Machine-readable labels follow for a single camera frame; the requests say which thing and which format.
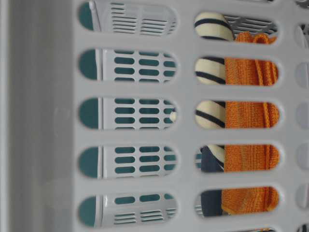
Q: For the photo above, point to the cream navy striped cloth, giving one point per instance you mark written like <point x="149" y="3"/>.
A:
<point x="210" y="114"/>

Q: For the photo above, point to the orange knitted cloth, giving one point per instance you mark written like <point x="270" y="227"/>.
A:
<point x="250" y="115"/>

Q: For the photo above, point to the white plastic shopping basket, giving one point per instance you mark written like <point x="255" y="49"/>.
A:
<point x="42" y="89"/>

